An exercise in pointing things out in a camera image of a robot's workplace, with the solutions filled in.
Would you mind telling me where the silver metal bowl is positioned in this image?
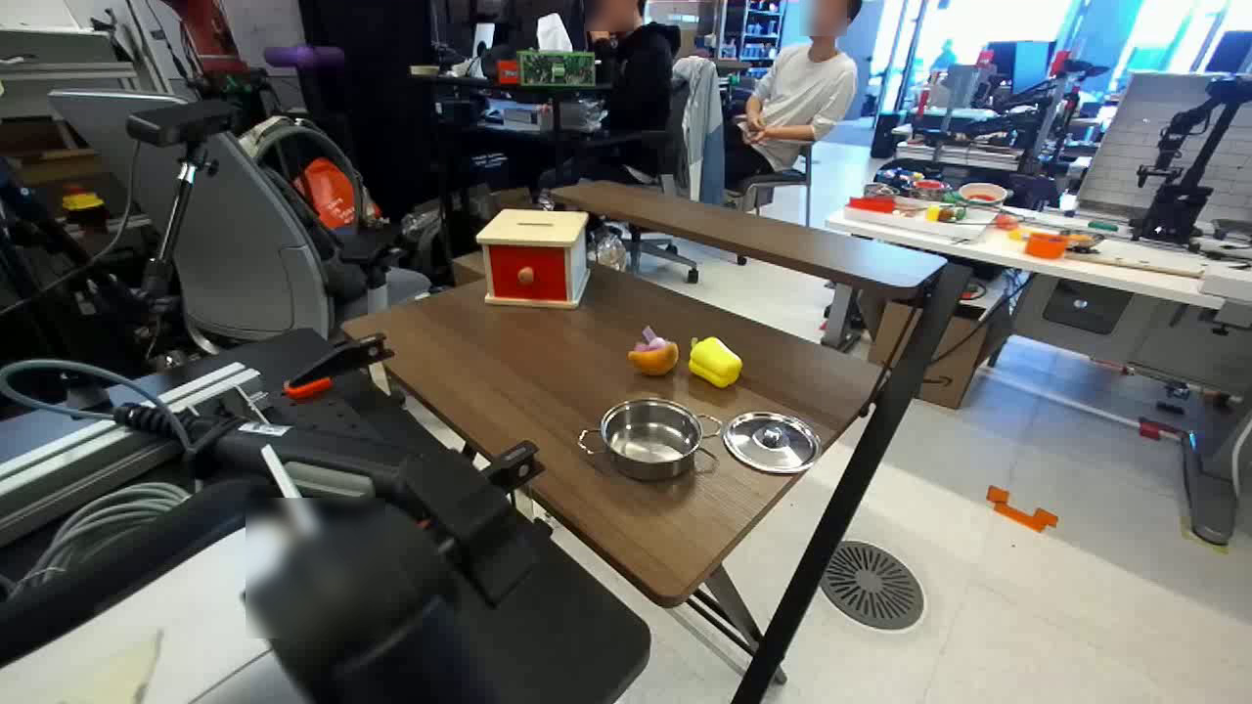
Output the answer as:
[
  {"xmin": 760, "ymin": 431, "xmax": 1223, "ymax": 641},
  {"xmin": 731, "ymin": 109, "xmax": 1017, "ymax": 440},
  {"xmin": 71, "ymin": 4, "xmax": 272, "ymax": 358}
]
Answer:
[{"xmin": 718, "ymin": 407, "xmax": 821, "ymax": 478}]

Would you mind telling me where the orange toy fruit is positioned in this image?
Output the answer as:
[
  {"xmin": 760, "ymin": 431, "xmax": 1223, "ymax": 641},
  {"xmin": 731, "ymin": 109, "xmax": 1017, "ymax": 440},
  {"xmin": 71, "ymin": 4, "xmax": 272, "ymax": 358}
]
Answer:
[{"xmin": 624, "ymin": 323, "xmax": 684, "ymax": 382}]

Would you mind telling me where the brown wooden desk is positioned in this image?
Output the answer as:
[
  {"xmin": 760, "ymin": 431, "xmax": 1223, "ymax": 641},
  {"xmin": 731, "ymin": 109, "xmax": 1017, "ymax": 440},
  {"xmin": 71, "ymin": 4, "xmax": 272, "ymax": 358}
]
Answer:
[{"xmin": 338, "ymin": 267, "xmax": 885, "ymax": 609}]

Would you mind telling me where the red and wood drawer box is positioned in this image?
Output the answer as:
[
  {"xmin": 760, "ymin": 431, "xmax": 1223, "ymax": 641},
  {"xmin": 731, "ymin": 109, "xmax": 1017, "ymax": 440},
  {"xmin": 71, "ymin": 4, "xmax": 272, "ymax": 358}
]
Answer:
[{"xmin": 472, "ymin": 207, "xmax": 593, "ymax": 311}]

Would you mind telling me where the brown raised desk shelf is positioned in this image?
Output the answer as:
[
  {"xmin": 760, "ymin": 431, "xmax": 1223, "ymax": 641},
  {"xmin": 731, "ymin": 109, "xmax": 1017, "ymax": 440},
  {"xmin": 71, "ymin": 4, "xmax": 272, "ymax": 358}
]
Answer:
[{"xmin": 548, "ymin": 176, "xmax": 951, "ymax": 297}]

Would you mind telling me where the black desk leg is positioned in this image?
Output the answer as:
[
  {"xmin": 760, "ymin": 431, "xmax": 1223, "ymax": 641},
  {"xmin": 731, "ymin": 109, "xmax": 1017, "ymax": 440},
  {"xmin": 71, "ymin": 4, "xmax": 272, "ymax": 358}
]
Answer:
[{"xmin": 726, "ymin": 259, "xmax": 975, "ymax": 704}]

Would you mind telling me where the person in black shirt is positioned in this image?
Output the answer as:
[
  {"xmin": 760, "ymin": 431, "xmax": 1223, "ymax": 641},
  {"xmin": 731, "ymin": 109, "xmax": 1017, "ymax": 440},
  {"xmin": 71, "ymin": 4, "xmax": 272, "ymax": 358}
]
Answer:
[{"xmin": 577, "ymin": 0, "xmax": 681, "ymax": 178}]

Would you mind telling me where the black clamp with orange tip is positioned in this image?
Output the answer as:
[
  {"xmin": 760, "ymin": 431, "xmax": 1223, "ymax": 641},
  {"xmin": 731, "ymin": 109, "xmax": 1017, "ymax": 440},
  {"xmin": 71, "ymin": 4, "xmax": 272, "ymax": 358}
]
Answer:
[{"xmin": 277, "ymin": 332, "xmax": 393, "ymax": 407}]

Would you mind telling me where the green box on desk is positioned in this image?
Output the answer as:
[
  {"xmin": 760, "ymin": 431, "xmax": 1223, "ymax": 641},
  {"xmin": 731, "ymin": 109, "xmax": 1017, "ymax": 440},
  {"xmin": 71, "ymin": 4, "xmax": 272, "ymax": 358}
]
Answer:
[{"xmin": 516, "ymin": 47, "xmax": 602, "ymax": 91}]

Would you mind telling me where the person in white shirt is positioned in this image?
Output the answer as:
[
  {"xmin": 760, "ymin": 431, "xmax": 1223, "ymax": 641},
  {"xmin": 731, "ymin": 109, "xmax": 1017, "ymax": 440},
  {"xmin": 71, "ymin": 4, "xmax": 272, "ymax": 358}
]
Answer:
[{"xmin": 726, "ymin": 0, "xmax": 864, "ymax": 178}]

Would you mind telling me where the round floor drain grate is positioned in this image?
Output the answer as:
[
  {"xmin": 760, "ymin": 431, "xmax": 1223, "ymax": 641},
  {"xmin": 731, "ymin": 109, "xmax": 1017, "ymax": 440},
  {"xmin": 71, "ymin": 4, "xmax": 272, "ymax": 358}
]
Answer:
[{"xmin": 816, "ymin": 538, "xmax": 928, "ymax": 635}]

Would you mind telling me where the grey exercise machine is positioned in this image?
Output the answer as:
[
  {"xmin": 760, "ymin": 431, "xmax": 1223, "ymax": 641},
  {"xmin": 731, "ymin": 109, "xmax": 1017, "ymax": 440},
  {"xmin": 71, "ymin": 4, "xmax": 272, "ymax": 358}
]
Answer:
[{"xmin": 126, "ymin": 91, "xmax": 432, "ymax": 344}]

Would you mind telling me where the white work table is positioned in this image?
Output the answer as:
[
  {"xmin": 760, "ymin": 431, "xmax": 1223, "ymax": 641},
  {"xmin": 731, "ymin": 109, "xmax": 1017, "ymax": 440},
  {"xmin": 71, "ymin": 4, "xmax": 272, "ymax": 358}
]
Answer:
[{"xmin": 826, "ymin": 193, "xmax": 1252, "ymax": 547}]

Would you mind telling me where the orange box on white table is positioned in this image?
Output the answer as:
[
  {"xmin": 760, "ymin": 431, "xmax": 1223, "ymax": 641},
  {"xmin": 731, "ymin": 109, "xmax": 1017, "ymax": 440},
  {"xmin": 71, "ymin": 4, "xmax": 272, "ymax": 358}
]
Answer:
[{"xmin": 1019, "ymin": 227, "xmax": 1073, "ymax": 261}]

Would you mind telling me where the silver pot with wire handles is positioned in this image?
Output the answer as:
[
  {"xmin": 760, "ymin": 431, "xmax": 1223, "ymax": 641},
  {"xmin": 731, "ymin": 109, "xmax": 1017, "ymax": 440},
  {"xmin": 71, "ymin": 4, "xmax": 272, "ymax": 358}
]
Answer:
[{"xmin": 576, "ymin": 395, "xmax": 718, "ymax": 486}]

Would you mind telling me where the orange floor bracket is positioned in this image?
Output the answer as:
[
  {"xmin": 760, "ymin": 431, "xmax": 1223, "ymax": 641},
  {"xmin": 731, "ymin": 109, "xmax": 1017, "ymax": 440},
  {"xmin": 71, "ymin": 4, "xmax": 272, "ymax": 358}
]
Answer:
[{"xmin": 983, "ymin": 486, "xmax": 1060, "ymax": 537}]

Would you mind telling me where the aluminium rail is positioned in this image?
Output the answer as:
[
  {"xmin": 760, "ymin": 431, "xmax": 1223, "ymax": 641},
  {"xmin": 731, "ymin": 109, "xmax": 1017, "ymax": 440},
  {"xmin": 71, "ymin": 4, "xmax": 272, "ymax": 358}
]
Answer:
[{"xmin": 0, "ymin": 358, "xmax": 265, "ymax": 523}]

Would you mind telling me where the grey cable loop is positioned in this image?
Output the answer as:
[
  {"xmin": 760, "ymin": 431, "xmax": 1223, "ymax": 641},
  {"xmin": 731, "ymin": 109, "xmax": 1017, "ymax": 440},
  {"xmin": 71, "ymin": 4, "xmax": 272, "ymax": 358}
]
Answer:
[{"xmin": 0, "ymin": 357, "xmax": 198, "ymax": 455}]

